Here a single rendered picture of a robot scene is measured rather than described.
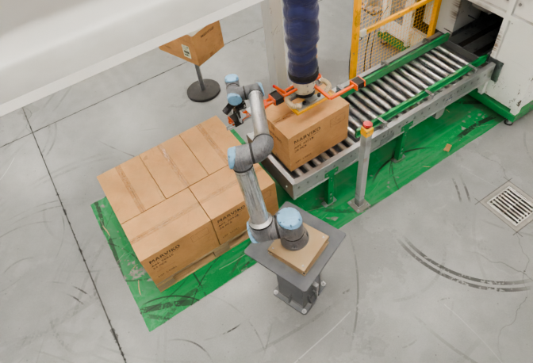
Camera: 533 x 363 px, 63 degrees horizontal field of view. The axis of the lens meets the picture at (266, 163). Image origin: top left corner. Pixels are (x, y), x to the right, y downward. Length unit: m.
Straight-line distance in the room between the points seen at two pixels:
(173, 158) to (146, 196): 0.44
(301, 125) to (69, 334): 2.47
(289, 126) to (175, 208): 1.11
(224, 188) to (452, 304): 1.97
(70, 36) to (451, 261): 3.63
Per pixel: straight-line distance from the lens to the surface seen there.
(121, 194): 3.81
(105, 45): 0.49
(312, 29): 2.95
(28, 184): 5.15
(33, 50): 0.51
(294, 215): 2.70
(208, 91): 5.23
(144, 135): 4.99
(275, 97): 3.21
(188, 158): 3.85
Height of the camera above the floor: 3.36
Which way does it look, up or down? 50 degrees down
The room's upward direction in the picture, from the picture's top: 9 degrees counter-clockwise
